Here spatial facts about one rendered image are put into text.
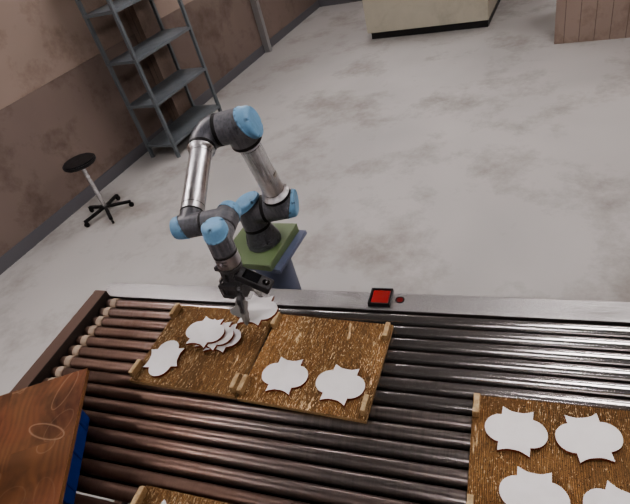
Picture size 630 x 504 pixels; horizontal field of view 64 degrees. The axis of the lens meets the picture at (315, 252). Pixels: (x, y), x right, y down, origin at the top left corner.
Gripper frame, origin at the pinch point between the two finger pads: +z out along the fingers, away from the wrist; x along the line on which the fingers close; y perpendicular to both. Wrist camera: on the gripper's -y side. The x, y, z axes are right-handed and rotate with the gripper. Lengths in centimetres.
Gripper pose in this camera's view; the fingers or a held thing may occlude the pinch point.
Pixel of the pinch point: (256, 310)
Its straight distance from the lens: 165.4
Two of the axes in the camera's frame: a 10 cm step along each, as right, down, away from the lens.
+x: -3.2, 6.5, -6.9
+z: 2.3, 7.6, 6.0
